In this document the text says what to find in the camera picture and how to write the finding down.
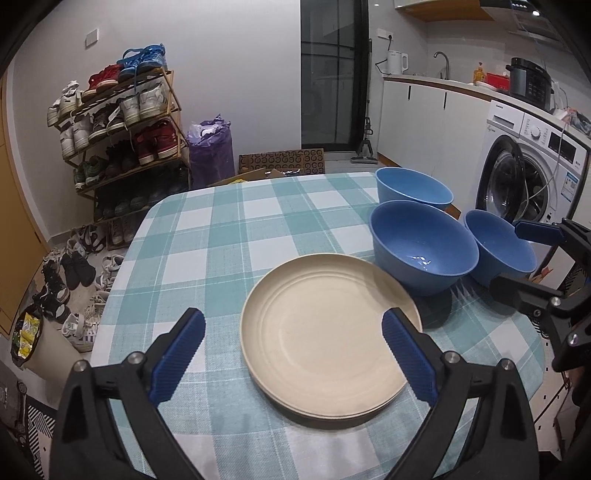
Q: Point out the red box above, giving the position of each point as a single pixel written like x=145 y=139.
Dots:
x=498 y=81

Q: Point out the grey stick mop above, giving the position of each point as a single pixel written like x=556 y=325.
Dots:
x=364 y=150

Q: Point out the flat cardboard box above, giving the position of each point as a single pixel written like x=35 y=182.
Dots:
x=258 y=176

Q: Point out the steel range hood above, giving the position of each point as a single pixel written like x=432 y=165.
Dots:
x=531 y=23

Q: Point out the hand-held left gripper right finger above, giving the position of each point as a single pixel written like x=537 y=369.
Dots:
x=411 y=357

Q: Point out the white electric kettle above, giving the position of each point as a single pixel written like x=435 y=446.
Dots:
x=396 y=63

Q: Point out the shoe rack with shoes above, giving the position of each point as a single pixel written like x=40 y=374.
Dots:
x=152 y=143

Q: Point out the yellow wooden door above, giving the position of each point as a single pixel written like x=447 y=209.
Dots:
x=14 y=207

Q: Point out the black and white rug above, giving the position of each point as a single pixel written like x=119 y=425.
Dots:
x=39 y=438

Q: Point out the wooden shoe rack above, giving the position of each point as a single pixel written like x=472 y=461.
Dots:
x=177 y=99

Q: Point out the crumpled cloth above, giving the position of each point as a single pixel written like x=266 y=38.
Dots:
x=577 y=121

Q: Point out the scattered pile of shoes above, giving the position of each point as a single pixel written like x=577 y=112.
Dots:
x=74 y=272

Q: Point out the white wall cabinets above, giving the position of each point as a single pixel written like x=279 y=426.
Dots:
x=438 y=11

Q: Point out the blue bowl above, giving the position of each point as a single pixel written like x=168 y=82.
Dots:
x=415 y=184
x=494 y=244
x=420 y=244

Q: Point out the yellow bottle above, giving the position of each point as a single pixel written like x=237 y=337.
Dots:
x=479 y=74

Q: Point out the white wall switch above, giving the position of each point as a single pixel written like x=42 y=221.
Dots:
x=92 y=37

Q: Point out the chrome kitchen faucet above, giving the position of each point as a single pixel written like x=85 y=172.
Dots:
x=446 y=67

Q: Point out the trash bin with black bag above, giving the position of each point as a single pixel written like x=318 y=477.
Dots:
x=30 y=341

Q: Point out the white wall socket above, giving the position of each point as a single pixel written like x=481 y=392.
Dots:
x=384 y=33

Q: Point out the teal checked tablecloth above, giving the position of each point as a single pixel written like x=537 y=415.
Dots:
x=207 y=240

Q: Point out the white kitchen base cabinets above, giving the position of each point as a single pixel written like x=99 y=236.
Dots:
x=415 y=129

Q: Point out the black pressure cooker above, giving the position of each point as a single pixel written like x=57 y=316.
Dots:
x=528 y=83

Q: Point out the black framed glass door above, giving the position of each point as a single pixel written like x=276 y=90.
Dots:
x=332 y=83

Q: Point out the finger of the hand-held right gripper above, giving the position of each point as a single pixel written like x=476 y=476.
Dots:
x=521 y=290
x=538 y=230

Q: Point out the open cardboard box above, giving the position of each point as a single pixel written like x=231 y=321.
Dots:
x=545 y=273

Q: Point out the patterned doormat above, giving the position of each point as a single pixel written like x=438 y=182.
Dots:
x=281 y=161

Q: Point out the white washing machine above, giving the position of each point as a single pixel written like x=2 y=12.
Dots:
x=521 y=152

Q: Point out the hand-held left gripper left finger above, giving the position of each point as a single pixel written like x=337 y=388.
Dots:
x=178 y=355

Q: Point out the purple bag bin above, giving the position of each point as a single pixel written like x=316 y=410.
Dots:
x=210 y=157

